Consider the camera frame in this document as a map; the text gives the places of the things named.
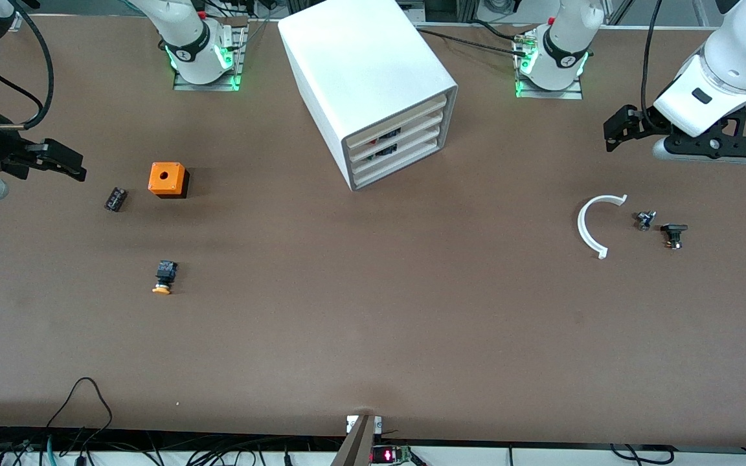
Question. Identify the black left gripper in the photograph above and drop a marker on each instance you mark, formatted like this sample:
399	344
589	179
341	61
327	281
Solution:
651	120

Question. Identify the white panel plate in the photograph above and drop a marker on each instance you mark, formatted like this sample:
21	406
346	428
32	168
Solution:
425	124

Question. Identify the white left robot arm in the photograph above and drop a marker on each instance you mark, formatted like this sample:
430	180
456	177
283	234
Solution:
729	65

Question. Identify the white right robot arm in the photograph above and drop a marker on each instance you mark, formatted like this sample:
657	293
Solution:
185	32

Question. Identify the yellow mushroom push button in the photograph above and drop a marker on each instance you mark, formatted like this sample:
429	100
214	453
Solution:
166	272

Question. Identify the cream plastic cabinet drawer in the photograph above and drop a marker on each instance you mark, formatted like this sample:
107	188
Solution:
425	137
425	110
425	150

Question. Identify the white drawer cabinet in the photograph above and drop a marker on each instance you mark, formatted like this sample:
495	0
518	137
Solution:
360	58

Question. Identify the black contact block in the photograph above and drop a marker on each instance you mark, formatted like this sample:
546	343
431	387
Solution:
115	199

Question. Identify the orange box with hole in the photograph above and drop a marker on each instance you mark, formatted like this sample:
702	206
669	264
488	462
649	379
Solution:
175	181

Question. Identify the circuit board with red light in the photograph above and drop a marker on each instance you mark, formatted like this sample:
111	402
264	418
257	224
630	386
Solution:
389	455

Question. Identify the small silver switch part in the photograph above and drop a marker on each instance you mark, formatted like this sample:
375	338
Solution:
645	221

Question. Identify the white semicircular plastic bracket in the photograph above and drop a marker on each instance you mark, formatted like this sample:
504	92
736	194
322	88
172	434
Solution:
581	225

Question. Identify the small black switch part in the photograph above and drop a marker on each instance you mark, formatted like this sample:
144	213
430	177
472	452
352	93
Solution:
674	230

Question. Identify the grey metal camera post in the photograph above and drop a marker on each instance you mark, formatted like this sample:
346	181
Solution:
357	446

